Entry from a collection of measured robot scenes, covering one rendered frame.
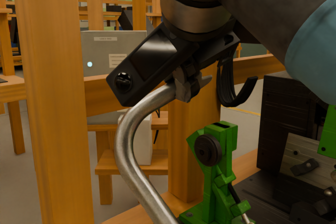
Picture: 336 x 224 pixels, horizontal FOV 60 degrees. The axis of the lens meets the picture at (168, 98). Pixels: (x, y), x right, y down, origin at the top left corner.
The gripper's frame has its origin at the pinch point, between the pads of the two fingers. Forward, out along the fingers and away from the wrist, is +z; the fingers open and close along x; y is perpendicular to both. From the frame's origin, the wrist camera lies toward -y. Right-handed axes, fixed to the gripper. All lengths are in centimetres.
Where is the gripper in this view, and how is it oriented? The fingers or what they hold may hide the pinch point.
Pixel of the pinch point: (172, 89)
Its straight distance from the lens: 48.3
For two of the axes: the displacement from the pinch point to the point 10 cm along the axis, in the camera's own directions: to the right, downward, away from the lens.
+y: 8.5, -4.9, 2.0
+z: -0.2, 3.5, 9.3
